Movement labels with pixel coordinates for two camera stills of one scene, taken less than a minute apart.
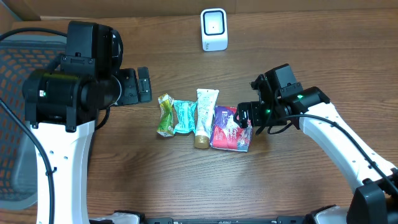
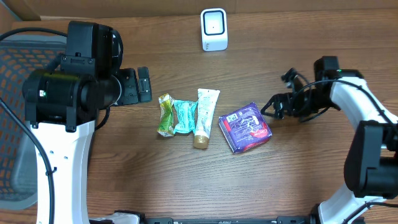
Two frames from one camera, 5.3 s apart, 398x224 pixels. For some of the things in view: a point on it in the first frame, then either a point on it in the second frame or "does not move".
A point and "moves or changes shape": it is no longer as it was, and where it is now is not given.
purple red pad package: (226, 134) moves or changes shape
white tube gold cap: (206, 99) does not move
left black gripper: (129, 76) does not move
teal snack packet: (186, 111) does not move
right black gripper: (256, 109) to (279, 101)
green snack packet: (165, 124) does not move
